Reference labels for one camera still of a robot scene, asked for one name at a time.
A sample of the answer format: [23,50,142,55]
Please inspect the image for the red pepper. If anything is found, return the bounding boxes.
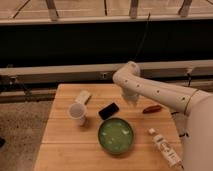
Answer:
[143,105,162,114]

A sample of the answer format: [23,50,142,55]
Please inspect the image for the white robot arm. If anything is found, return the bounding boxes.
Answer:
[113,61,213,171]

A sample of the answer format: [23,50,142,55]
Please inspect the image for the white ceramic cup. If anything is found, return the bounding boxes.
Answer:
[68,103,87,126]

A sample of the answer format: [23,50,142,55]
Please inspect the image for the black smartphone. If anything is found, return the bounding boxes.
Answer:
[98,103,119,120]

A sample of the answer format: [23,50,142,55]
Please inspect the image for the green bowl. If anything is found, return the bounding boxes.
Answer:
[97,118,134,155]

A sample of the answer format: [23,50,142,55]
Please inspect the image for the small white sponge block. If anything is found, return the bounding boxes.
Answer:
[75,90,91,104]

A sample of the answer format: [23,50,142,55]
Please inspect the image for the clear labelled bottle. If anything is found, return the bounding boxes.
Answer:
[148,128,182,168]

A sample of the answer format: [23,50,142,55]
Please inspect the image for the wooden table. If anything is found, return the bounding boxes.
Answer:
[34,84,182,171]

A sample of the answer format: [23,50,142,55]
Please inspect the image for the black hanging cable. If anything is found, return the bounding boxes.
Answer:
[132,12,152,63]

